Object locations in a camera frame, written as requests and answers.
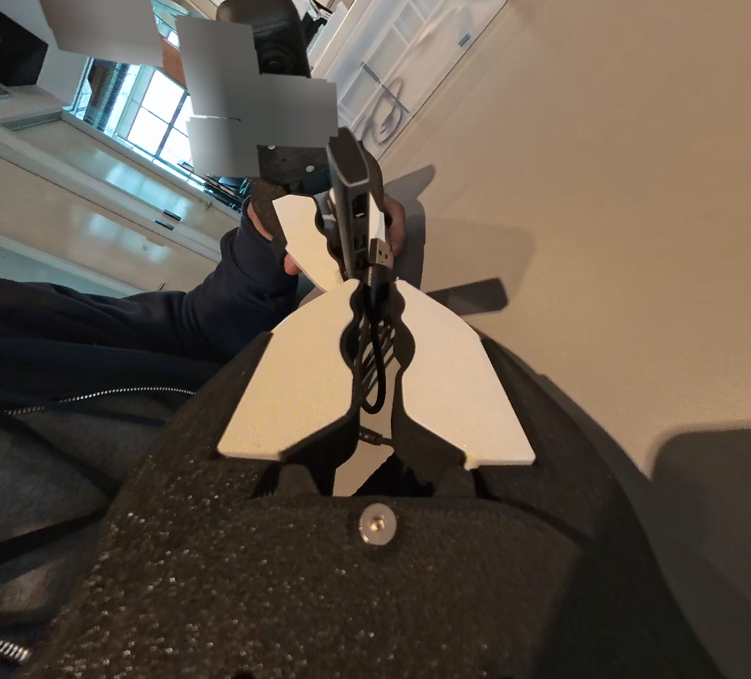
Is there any black usb cable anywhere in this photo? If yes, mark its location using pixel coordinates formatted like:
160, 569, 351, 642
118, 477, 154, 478
349, 236, 410, 447

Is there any person's torso in dark jacket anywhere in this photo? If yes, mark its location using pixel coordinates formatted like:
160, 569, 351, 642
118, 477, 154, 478
0, 327, 235, 645

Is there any grey usb hub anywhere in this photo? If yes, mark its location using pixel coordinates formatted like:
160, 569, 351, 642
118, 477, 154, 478
325, 129, 395, 283

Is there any person's left forearm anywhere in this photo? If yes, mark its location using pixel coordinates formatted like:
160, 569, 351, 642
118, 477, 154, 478
0, 226, 301, 365

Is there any clear plastic bin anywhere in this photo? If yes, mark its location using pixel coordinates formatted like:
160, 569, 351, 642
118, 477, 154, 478
307, 0, 509, 160

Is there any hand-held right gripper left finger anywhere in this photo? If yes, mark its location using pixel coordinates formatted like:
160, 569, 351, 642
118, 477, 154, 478
217, 277, 372, 483

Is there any person's left hand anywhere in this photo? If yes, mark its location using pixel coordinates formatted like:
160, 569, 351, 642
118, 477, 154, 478
246, 198, 407, 277

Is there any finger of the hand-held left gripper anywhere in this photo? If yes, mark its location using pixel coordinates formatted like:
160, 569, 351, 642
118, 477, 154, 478
271, 194, 349, 289

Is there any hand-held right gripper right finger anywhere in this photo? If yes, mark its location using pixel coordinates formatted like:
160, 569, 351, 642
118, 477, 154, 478
385, 277, 537, 483

